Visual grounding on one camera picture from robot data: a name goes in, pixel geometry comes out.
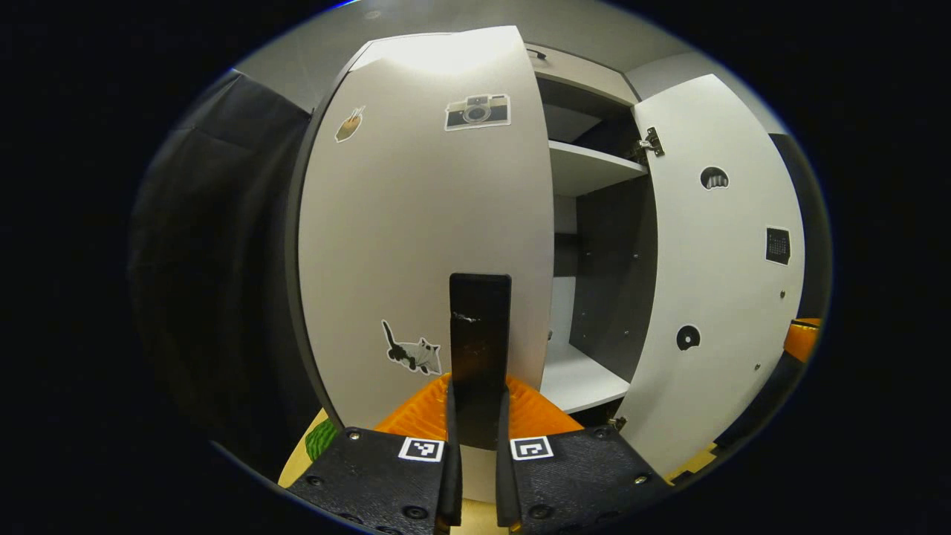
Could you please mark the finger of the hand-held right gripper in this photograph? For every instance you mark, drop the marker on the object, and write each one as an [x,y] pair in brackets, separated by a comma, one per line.
[765,401]

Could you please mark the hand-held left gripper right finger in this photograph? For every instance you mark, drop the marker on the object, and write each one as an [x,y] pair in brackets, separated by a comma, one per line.
[507,483]

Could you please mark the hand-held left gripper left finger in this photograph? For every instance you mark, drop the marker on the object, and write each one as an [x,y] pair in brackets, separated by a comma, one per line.
[451,483]

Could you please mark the white shoe cabinet door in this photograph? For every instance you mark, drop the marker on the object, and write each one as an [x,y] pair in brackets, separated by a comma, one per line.
[706,282]
[416,223]

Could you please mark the white double-door shoe cabinet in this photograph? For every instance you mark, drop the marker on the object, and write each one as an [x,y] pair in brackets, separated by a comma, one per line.
[594,167]

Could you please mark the watermelon toy ball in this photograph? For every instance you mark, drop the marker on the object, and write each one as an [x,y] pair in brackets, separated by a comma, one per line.
[321,440]

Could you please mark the black backdrop cloth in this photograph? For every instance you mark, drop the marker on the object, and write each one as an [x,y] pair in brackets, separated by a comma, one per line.
[215,260]

